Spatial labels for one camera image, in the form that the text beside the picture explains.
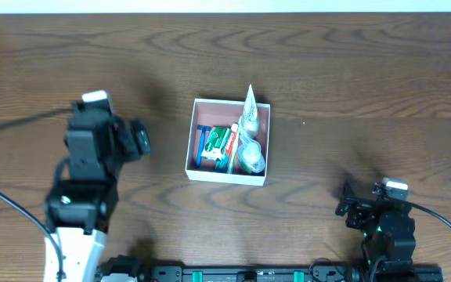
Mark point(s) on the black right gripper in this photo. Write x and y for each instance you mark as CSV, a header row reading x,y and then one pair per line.
x,y
358,207

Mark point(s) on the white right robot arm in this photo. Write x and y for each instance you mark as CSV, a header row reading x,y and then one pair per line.
x,y
388,231

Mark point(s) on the white leaf-print tube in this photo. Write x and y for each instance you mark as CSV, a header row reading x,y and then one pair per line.
x,y
249,119

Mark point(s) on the clear pump spray bottle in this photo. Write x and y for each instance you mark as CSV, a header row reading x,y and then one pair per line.
x,y
251,160

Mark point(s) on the green soap packet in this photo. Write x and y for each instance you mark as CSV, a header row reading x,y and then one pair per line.
x,y
214,147

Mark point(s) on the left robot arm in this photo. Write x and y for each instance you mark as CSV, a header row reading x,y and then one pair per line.
x,y
84,193

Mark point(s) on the red green toothpaste tube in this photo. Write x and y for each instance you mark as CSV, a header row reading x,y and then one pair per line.
x,y
223,164

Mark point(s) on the blue disposable razor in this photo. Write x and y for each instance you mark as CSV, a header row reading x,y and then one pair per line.
x,y
203,137

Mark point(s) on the white box pink interior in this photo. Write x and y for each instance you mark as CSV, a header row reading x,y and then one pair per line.
x,y
215,112

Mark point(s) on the green white toothbrush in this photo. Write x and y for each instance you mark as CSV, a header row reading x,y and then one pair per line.
x,y
233,148

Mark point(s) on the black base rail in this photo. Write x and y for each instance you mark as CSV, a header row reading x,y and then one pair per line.
x,y
124,268

